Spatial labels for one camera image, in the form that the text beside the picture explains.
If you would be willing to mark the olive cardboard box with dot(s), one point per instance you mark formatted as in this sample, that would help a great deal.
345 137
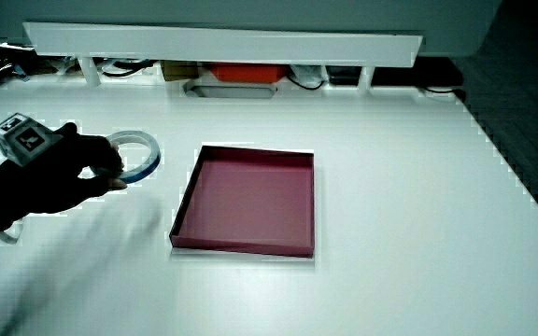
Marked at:
179 70

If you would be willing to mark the person's left hand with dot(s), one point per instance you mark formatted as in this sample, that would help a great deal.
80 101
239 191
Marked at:
59 177

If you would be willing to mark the black flat box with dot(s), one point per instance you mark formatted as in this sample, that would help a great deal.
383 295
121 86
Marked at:
418 72

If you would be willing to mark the orange box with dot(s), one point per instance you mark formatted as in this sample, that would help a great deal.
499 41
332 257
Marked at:
249 73

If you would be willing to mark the dark blue box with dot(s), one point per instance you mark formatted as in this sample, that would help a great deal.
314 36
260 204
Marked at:
344 75

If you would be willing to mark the clear plastic bag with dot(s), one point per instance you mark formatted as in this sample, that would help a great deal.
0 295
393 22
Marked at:
307 73

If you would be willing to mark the white raised shelf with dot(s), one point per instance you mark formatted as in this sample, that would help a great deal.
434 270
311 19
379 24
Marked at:
227 46

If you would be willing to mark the red shallow tray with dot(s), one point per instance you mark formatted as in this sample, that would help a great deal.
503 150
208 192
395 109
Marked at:
250 200

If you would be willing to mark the blue tape roll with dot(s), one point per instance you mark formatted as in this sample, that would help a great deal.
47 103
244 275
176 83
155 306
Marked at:
150 142

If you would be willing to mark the white tape roll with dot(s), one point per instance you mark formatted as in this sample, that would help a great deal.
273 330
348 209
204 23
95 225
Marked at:
9 239

